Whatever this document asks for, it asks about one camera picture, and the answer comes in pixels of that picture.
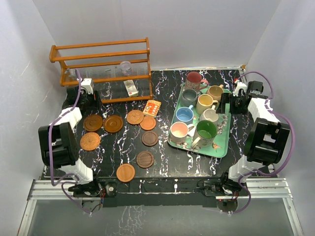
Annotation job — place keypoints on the wooden shelf rack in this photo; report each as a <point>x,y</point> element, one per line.
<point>101,62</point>

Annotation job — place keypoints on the tan brown mug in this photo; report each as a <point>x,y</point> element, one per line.
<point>215,92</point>

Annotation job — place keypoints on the blue mug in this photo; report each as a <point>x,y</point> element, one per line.
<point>185,114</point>

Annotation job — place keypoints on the orange patterned card pack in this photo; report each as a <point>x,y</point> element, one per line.
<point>152,108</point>

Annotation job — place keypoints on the dark walnut coaster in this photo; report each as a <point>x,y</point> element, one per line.
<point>145,159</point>
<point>149,138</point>

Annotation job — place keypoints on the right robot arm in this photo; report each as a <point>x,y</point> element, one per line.
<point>267,139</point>

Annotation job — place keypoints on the maroon mug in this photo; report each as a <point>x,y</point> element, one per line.
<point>195,81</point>

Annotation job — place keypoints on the grey mug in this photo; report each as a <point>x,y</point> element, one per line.
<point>189,97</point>

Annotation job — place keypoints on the green mug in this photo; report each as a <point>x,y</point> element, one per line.
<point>204,134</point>

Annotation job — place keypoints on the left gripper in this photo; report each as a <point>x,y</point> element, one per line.
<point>97,102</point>

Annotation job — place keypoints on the orange wooden coaster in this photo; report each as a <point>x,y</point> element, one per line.
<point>148,123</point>
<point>125,173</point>

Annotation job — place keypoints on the woven rattan coaster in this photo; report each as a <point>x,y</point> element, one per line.
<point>135,117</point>
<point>90,141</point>

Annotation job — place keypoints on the yellow mug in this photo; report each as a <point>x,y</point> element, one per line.
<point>205,102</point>

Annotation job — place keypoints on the clear plastic cup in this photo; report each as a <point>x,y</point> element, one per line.
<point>126,68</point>

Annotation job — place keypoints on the green floral tray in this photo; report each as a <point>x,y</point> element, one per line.
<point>219,146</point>

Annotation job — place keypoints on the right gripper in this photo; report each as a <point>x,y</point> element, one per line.
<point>226,98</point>

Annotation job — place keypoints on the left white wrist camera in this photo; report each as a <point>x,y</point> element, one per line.
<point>87,85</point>

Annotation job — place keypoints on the black front base frame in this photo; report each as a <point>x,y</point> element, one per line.
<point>159,191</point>

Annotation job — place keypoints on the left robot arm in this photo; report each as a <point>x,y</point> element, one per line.
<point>58,145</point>

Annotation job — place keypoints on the pink mug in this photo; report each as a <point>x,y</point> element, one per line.
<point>179,132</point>

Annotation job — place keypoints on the white beige mug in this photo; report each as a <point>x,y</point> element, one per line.
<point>210,115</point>

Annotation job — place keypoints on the white green small box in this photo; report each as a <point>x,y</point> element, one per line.
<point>131,88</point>

